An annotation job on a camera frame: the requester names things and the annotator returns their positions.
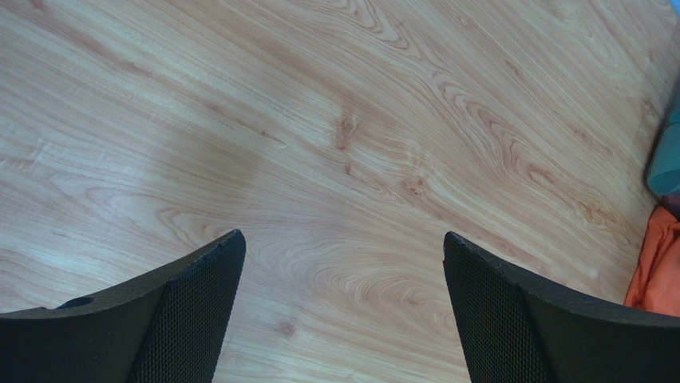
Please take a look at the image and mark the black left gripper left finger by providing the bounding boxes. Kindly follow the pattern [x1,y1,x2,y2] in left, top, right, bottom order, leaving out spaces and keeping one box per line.
[1,230,247,382]

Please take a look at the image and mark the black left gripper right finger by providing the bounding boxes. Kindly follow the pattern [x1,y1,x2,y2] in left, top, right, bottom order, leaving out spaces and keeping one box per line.
[443,232,679,382]

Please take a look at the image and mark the teal t shirt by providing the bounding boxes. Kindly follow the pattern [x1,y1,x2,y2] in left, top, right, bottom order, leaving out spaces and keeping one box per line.
[645,97,679,197]

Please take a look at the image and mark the folded orange t shirt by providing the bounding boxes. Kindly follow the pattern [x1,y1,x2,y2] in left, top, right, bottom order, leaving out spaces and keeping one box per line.
[623,206,679,317]

